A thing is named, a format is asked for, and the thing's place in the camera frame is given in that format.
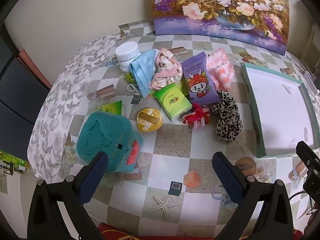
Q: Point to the floral painting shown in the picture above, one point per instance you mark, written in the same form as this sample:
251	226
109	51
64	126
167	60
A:
212	10

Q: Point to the checkered printed tablecloth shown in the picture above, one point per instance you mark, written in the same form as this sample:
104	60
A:
170	142

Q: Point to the blue face mask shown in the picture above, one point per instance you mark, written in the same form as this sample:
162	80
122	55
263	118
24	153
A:
142	72

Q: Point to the yellow green tissue packet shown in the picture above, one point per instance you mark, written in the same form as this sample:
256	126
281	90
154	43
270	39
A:
112	108

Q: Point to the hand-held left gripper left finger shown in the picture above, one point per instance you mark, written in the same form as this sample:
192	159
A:
93	177

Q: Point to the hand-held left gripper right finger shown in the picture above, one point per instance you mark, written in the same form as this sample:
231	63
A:
226	177

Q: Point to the white pill bottle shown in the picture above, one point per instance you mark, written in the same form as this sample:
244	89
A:
126	52

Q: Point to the white tray with green rim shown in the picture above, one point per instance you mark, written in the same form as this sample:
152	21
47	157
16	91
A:
280	110

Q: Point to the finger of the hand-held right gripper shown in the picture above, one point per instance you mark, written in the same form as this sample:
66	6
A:
307	155
312	187

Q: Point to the leopard print scrunchie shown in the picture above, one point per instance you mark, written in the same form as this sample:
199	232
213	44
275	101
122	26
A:
226	120

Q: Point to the red white scrunchie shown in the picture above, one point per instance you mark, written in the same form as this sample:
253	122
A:
197	116

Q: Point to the purple baby wipes packet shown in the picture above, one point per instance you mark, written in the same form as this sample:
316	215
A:
197	80

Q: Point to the dark cabinet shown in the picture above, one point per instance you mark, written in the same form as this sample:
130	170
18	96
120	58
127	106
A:
15	105

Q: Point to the pink white fluffy cloth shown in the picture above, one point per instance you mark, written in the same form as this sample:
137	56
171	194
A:
220	67

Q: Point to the green printed paper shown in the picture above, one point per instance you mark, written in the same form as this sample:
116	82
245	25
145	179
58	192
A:
10	160

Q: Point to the red printed cloth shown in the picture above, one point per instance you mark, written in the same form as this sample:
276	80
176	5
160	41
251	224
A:
120	232

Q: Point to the grey floral tablecloth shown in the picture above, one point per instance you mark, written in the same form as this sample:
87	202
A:
57	100

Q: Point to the pink floral cloth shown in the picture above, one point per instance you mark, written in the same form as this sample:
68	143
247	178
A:
165	65

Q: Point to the yellow round tin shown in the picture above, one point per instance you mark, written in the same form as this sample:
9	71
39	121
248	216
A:
150	120

